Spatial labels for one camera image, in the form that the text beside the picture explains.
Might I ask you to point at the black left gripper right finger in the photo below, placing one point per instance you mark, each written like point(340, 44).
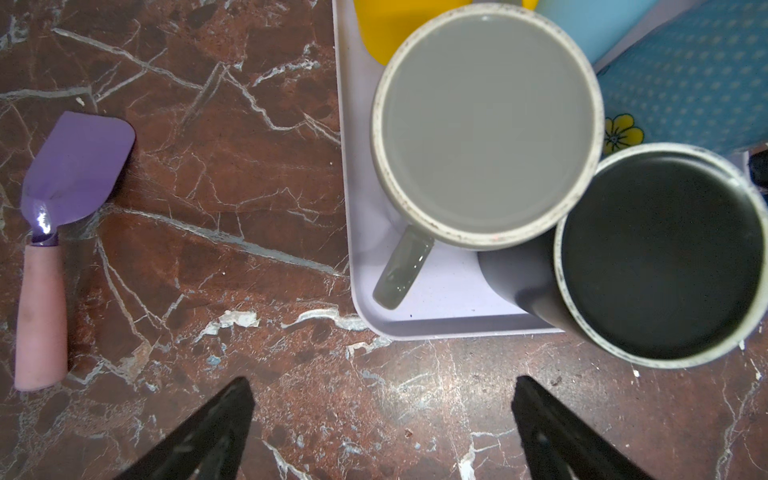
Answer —
point(558, 445)

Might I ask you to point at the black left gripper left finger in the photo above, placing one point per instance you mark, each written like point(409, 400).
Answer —
point(207, 445)

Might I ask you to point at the black mug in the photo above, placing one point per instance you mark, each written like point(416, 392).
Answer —
point(662, 262)

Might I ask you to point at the teal patterned mug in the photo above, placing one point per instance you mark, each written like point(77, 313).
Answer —
point(699, 79)

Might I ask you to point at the grey mug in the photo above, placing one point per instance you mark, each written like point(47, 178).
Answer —
point(486, 129)

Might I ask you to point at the light blue mug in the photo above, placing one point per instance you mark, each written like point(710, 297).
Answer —
point(596, 26)

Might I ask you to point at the yellow mug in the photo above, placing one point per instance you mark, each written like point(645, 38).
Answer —
point(385, 25)

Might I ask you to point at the lavender tray mat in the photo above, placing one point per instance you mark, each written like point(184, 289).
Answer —
point(450, 296)

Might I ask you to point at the purple spatula pink handle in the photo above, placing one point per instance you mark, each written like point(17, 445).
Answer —
point(70, 178)

